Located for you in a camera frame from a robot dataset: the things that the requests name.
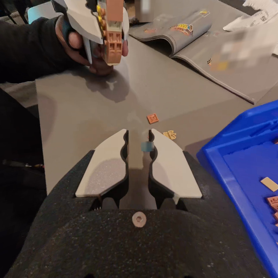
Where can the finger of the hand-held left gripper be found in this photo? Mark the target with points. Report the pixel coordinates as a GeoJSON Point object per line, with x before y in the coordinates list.
{"type": "Point", "coordinates": [84, 19]}
{"type": "Point", "coordinates": [125, 23]}

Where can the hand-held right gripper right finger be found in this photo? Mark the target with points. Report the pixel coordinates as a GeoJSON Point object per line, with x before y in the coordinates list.
{"type": "Point", "coordinates": [173, 171]}

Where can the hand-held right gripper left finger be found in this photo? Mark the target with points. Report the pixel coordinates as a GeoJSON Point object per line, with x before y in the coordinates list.
{"type": "Point", "coordinates": [102, 171]}

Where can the brown lego assembly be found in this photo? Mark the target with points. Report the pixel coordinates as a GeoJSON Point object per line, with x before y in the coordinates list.
{"type": "Point", "coordinates": [111, 37]}

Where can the person's left forearm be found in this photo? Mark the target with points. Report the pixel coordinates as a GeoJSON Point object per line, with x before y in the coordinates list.
{"type": "Point", "coordinates": [28, 50]}

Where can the tan lego piece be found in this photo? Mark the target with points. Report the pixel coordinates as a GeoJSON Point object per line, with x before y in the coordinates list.
{"type": "Point", "coordinates": [169, 135]}

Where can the orange square lego plate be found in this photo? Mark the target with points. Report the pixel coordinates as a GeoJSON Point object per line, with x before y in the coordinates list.
{"type": "Point", "coordinates": [152, 118]}

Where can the tan flat lego tile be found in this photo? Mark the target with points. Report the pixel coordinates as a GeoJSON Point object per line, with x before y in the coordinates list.
{"type": "Point", "coordinates": [269, 184]}

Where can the orange lego brick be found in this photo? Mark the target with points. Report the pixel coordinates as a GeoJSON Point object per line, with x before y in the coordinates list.
{"type": "Point", "coordinates": [273, 203]}
{"type": "Point", "coordinates": [276, 219]}

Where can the person's left hand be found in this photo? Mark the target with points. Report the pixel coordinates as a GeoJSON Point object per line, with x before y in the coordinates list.
{"type": "Point", "coordinates": [100, 67]}

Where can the blue plastic bin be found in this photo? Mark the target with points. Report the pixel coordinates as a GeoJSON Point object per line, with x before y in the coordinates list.
{"type": "Point", "coordinates": [243, 156]}

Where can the grey instruction booklet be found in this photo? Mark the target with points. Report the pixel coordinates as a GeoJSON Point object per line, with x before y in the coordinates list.
{"type": "Point", "coordinates": [217, 60]}

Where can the white crumpled plastic bag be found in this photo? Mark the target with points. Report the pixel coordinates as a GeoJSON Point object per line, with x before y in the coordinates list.
{"type": "Point", "coordinates": [256, 17]}

